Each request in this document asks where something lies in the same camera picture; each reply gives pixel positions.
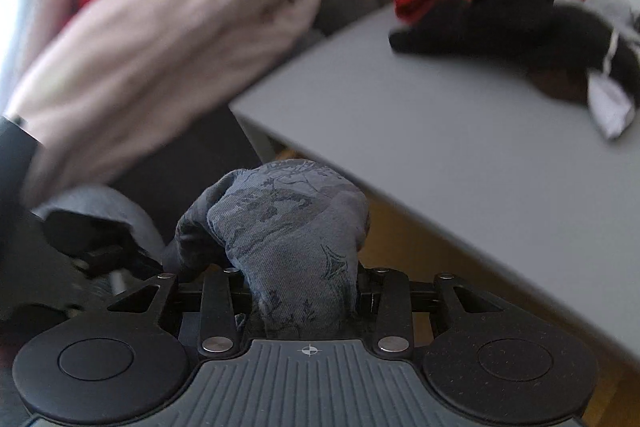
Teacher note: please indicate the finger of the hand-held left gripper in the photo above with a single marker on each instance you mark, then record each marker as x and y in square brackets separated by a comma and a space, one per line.
[100, 247]

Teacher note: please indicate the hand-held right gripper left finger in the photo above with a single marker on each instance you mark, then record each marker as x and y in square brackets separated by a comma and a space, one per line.
[217, 302]

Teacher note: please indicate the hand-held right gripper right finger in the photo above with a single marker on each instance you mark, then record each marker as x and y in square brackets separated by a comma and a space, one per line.
[395, 307]

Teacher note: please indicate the dark grey patterned cloth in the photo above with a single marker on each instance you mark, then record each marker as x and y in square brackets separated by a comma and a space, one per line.
[290, 237]

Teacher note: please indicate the white cloth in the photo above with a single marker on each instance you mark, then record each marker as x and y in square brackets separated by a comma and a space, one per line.
[607, 107]

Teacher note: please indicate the black cloth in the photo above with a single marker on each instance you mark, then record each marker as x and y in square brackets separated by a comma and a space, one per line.
[525, 32]

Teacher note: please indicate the grey nightstand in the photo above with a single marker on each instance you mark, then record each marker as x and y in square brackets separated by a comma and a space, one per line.
[400, 132]

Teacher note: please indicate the beige pink blanket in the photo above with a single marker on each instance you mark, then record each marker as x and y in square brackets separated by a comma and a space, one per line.
[165, 57]

